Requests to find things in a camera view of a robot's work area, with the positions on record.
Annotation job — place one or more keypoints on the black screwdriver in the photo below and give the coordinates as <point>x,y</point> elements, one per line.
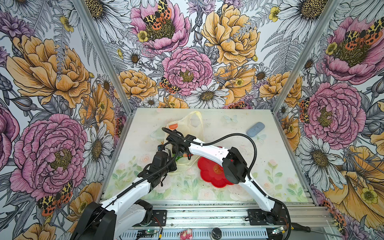
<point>301,228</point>

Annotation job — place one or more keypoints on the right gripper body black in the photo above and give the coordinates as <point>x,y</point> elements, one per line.
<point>174,148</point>

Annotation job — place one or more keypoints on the black round knob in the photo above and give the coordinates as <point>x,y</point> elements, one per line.
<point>216,234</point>

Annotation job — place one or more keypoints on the aluminium rail frame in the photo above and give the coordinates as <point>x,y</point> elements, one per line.
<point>203,216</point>

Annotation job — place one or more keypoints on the cream plastic bag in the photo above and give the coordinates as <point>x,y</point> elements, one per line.
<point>192,124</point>

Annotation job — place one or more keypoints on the pink white small object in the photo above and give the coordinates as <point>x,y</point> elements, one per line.
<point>186,234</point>

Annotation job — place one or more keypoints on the left aluminium corner post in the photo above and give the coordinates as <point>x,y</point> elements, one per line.
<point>92,32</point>

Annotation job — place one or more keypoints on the grey-blue oval case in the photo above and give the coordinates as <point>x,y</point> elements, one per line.
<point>255,129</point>

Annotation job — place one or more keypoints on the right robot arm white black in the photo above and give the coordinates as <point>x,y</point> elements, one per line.
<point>235,168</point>

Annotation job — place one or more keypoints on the red flower-shaped plate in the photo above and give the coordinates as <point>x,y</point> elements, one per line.
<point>211,167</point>

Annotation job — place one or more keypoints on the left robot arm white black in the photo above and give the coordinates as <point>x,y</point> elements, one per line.
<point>109,219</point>

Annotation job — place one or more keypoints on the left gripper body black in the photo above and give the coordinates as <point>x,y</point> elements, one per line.
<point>171,168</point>

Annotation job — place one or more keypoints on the aluminium corner post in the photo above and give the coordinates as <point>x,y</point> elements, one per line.
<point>92,32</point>
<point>323,22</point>

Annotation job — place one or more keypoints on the right aluminium corner post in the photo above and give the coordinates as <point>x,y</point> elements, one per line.
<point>323,22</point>

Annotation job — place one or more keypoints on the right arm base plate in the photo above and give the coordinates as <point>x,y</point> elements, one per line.
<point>257,217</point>

